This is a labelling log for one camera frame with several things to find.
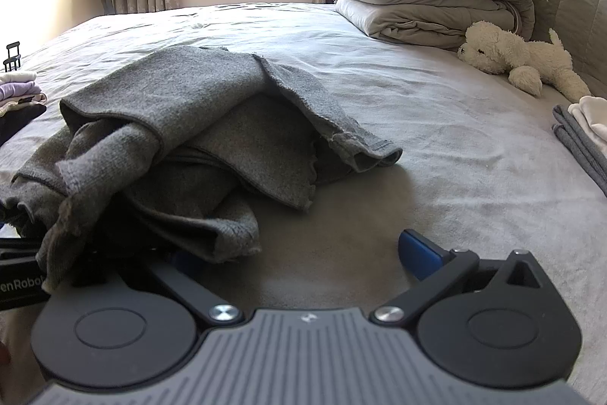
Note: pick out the grey knit sweater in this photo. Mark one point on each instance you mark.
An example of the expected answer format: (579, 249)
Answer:
(189, 101)

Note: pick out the folded white garment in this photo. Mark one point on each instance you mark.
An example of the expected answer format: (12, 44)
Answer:
(593, 113)

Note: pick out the grey bed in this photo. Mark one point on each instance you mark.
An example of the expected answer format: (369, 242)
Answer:
(427, 125)

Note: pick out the folded grey garment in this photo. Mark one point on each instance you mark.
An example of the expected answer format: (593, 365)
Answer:
(576, 144)

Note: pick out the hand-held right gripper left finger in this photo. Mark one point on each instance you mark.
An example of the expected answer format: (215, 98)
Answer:
(188, 265)

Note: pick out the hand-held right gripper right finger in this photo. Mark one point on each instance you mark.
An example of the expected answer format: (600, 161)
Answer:
(419, 253)

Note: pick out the white plush dog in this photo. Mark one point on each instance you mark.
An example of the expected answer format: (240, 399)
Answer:
(512, 54)

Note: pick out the small black rack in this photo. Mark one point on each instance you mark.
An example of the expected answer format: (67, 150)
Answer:
(13, 56)

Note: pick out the beige garment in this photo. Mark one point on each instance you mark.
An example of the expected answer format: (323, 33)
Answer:
(28, 100)

